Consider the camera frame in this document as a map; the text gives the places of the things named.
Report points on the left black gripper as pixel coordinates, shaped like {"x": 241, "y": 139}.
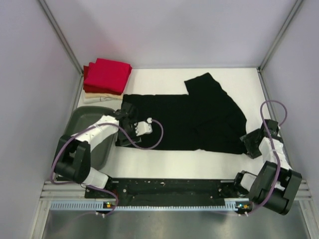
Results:
{"x": 132, "y": 122}

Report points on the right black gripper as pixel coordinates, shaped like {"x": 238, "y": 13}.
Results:
{"x": 251, "y": 152}

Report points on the black t shirt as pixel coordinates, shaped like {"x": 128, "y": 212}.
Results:
{"x": 206, "y": 118}

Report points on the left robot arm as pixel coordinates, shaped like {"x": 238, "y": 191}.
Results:
{"x": 82, "y": 150}

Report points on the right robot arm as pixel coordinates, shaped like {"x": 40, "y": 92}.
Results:
{"x": 276, "y": 184}

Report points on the folded white t shirt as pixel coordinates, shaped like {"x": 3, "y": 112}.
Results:
{"x": 96, "y": 100}

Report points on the folded red t shirt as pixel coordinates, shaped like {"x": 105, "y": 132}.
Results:
{"x": 106, "y": 76}

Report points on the folded beige t shirt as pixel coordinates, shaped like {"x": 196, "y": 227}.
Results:
{"x": 103, "y": 95}

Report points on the grey plastic bin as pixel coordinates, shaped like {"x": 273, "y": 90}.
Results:
{"x": 81, "y": 119}

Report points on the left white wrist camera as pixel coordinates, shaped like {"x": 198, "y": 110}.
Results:
{"x": 143, "y": 127}

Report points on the blue slotted cable duct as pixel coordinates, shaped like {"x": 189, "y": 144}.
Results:
{"x": 225, "y": 205}

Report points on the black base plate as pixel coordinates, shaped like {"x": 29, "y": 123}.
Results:
{"x": 172, "y": 192}

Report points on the aluminium front rail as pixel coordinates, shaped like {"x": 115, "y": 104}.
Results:
{"x": 62, "y": 192}

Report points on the left aluminium frame post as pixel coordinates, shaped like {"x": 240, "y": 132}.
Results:
{"x": 60, "y": 35}

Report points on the aluminium frame post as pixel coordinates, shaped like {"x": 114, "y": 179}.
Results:
{"x": 280, "y": 36}
{"x": 60, "y": 35}

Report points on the right aluminium frame post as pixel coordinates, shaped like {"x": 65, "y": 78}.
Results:
{"x": 280, "y": 36}

